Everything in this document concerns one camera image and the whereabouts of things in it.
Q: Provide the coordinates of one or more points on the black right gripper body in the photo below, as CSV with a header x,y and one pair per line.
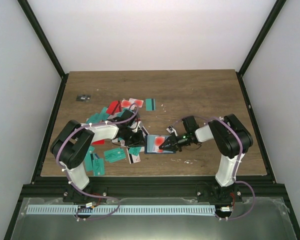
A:
x,y
183,141

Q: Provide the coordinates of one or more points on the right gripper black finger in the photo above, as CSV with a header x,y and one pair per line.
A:
x,y
168,148
171,140

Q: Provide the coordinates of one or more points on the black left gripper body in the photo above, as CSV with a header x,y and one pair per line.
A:
x,y
131,140

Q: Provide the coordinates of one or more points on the white red circle card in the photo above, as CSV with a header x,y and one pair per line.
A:
x,y
153,142

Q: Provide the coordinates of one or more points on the blue card holder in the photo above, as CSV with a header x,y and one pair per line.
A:
x,y
145,144

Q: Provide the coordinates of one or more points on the teal VIP card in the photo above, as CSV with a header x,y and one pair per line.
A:
x,y
114,155
98,167

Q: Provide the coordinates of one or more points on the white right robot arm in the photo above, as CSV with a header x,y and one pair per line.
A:
x,y
232,139

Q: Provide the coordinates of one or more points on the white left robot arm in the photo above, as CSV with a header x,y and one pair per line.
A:
x,y
72,144

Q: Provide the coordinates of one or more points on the white red blotch card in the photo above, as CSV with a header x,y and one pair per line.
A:
x,y
127,103

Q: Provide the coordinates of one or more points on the red black striped card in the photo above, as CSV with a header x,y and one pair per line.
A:
x,y
114,107

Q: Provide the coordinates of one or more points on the teal card black stripe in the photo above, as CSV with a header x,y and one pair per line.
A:
x,y
150,104

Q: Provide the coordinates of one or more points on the light blue slotted strip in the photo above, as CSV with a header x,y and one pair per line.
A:
x,y
193,210

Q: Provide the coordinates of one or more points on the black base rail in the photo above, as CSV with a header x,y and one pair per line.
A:
x,y
149,187

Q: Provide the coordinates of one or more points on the black frame post right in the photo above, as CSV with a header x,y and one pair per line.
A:
x,y
266,27

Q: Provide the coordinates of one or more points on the black frame post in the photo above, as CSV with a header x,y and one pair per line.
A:
x,y
266,27
32,19

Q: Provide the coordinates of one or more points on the black frame post left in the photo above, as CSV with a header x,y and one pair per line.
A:
x,y
32,19

